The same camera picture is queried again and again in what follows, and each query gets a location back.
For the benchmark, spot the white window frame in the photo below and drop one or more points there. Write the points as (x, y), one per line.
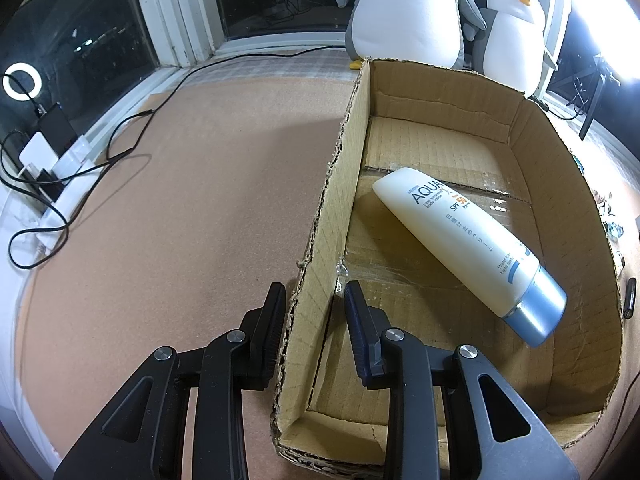
(170, 15)

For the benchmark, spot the white lotion tube blue cap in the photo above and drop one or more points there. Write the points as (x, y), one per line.
(450, 230)

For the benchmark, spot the cardboard box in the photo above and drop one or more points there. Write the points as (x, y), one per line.
(325, 210)

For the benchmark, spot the black power adapter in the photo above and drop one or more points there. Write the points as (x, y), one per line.
(55, 122)

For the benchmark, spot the black light tripod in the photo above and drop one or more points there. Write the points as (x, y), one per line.
(592, 110)

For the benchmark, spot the large penguin plush toy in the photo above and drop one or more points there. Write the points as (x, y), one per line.
(405, 20)

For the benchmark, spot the black pen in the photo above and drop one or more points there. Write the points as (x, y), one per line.
(631, 300)

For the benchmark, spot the white power strip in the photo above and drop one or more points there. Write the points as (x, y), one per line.
(70, 190)

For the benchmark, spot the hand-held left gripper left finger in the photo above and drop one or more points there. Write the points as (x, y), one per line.
(265, 340)

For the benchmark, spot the small penguin plush toy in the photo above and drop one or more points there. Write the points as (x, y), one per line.
(515, 45)

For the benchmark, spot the white charger plug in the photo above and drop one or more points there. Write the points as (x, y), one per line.
(37, 150)

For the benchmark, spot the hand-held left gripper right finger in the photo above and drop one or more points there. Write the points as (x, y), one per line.
(356, 330)

